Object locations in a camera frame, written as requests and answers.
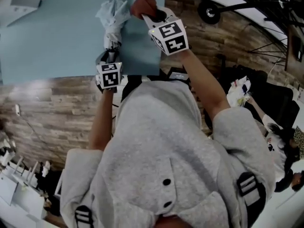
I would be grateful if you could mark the white charger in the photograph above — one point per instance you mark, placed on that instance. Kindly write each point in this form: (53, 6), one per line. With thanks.
(17, 109)

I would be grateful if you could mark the black rubber wheel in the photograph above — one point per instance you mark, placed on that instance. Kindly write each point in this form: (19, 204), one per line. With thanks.
(209, 12)

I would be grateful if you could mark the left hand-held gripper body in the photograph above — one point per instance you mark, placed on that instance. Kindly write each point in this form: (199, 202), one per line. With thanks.
(110, 78)

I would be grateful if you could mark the person's left forearm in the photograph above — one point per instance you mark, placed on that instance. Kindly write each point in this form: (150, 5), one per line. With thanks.
(102, 122)

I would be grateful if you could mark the wooden railing post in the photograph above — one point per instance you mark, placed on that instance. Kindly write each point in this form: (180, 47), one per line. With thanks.
(291, 46)

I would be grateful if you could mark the white plastic bag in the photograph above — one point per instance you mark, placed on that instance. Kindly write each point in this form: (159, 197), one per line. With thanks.
(237, 91)

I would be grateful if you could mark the rust brown cloth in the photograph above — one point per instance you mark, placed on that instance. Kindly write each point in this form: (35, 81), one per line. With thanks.
(142, 5)

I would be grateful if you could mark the person's black trousers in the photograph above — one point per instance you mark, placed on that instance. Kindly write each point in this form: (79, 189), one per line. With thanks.
(133, 87)

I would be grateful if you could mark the white desk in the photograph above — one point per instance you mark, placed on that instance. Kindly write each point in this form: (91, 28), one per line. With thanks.
(14, 193)

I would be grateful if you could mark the person's right forearm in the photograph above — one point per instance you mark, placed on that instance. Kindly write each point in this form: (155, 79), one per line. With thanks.
(204, 84)

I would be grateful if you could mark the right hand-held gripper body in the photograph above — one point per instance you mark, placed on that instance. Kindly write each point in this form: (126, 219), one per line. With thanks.
(171, 37)

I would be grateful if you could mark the light blue cloth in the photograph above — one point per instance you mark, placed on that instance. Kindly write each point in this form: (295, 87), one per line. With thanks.
(114, 15)

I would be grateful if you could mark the person's grey hoodie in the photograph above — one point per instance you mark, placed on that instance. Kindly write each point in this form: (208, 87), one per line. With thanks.
(161, 139)

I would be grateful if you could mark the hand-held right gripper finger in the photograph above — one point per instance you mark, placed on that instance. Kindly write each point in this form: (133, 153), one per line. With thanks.
(148, 21)

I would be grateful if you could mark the black power box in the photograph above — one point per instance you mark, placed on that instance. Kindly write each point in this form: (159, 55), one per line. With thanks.
(178, 75)

